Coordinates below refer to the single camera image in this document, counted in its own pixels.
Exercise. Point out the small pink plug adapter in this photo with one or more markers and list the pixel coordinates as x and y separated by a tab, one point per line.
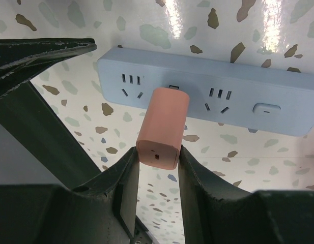
160	138

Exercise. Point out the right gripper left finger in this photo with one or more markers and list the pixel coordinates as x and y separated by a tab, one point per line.
102	210

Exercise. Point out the light blue power strip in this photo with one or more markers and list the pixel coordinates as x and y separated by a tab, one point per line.
256	98

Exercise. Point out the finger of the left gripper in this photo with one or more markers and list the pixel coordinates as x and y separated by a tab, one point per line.
30	120
23	59

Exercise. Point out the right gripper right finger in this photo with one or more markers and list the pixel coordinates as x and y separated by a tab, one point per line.
216	211

